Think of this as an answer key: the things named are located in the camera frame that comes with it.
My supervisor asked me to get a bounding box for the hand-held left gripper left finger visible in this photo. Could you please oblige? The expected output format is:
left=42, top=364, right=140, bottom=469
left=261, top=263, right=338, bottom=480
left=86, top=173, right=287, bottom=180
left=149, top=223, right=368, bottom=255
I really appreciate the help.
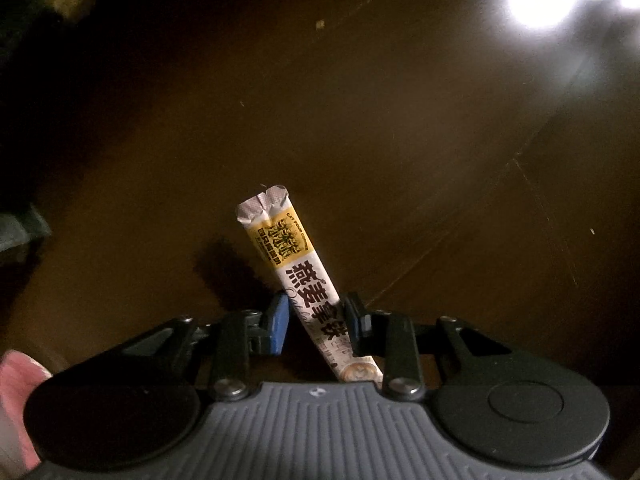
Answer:
left=120, top=292, right=291, bottom=402

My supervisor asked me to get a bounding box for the white yellow stick sachet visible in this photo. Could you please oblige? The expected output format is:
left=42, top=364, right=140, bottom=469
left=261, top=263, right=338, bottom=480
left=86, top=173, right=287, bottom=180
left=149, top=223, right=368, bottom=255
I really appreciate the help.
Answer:
left=236, top=185, right=383, bottom=383

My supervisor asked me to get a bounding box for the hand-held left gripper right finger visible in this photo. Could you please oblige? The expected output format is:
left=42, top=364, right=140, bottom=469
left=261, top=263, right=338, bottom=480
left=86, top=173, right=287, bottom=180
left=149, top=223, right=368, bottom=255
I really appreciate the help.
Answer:
left=340, top=291, right=521, bottom=402

